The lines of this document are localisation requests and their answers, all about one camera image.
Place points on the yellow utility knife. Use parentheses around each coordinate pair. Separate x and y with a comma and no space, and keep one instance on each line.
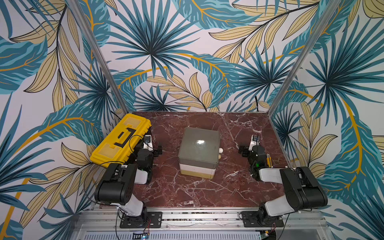
(269,161)

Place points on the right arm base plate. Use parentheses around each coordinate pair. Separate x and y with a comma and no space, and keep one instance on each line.
(256,219)

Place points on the aluminium corner post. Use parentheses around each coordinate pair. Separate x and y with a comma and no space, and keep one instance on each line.
(94,46)
(323,21)

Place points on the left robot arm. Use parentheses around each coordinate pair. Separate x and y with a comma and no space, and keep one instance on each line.
(117,184)

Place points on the right aluminium corner post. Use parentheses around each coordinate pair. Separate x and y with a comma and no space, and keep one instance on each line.
(323,21)

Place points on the yellow plastic toolbox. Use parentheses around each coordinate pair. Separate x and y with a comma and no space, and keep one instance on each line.
(119,144)

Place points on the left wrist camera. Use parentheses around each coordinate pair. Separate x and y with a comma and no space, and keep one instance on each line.
(148,143)

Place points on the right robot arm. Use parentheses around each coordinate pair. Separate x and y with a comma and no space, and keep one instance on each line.
(302,191)

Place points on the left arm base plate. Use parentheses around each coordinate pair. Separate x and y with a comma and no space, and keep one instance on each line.
(141,219)

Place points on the aluminium front rail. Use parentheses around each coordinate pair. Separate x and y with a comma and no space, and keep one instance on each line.
(199,223)

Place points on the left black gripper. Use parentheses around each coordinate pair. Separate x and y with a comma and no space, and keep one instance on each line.
(155,152)

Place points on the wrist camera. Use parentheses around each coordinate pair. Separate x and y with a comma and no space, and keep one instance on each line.
(254,142)
(148,143)

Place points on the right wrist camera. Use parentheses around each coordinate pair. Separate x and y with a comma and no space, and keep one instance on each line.
(254,142)

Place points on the left aluminium corner post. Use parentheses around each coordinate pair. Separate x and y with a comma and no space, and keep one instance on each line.
(94,46)

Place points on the grey drawer unit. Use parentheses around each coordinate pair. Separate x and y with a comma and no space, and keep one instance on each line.
(199,151)

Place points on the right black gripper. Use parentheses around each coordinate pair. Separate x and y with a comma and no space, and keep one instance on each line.
(247,150)

